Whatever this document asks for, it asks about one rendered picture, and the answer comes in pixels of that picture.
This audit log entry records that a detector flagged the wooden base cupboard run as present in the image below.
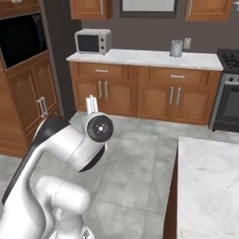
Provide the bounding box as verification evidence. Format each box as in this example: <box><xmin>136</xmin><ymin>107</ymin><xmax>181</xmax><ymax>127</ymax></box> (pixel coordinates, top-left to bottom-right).
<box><xmin>65</xmin><ymin>48</ymin><xmax>225</xmax><ymax>126</ymax></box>

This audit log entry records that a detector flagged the dark framed window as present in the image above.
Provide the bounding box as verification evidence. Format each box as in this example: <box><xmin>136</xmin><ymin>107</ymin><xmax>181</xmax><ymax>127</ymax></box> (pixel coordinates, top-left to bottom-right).
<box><xmin>119</xmin><ymin>0</ymin><xmax>179</xmax><ymax>20</ymax></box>

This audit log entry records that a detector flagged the wooden island with marble top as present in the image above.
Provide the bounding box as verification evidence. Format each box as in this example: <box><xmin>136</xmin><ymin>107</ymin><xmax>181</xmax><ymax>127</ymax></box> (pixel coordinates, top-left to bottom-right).
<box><xmin>162</xmin><ymin>135</ymin><xmax>239</xmax><ymax>239</ymax></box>

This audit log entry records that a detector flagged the tall wooden cupboard unit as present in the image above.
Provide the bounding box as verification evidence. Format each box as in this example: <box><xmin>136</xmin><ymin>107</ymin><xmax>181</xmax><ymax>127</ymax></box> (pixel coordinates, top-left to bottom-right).
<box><xmin>0</xmin><ymin>0</ymin><xmax>65</xmax><ymax>159</ymax></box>

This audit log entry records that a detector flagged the black built-in oven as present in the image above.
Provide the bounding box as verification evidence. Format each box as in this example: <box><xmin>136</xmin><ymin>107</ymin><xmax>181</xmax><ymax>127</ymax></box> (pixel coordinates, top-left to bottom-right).
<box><xmin>0</xmin><ymin>13</ymin><xmax>49</xmax><ymax>70</ymax></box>

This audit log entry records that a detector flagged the silver microwave oven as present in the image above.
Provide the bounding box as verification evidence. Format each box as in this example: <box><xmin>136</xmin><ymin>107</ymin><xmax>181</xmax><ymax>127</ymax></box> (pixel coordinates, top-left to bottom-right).
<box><xmin>74</xmin><ymin>28</ymin><xmax>113</xmax><ymax>56</ymax></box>

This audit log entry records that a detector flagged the white wall socket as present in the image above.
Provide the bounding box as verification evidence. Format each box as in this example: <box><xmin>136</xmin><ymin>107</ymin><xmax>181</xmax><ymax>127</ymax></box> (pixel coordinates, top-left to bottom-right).
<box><xmin>183</xmin><ymin>37</ymin><xmax>192</xmax><ymax>50</ymax></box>

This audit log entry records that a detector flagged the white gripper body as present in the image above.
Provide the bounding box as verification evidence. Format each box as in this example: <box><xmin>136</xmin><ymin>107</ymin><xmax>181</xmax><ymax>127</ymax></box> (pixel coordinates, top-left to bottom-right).
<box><xmin>85</xmin><ymin>94</ymin><xmax>100</xmax><ymax>115</ymax></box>

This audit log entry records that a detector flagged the black and silver cooker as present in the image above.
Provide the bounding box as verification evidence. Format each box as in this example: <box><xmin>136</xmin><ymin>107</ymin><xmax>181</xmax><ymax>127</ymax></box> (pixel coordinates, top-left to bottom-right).
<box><xmin>208</xmin><ymin>48</ymin><xmax>239</xmax><ymax>134</ymax></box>

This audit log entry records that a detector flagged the wooden wall cupboard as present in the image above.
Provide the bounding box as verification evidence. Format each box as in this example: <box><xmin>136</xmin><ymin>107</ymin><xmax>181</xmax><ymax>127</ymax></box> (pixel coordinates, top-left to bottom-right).
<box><xmin>184</xmin><ymin>0</ymin><xmax>234</xmax><ymax>22</ymax></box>
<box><xmin>68</xmin><ymin>0</ymin><xmax>114</xmax><ymax>21</ymax></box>

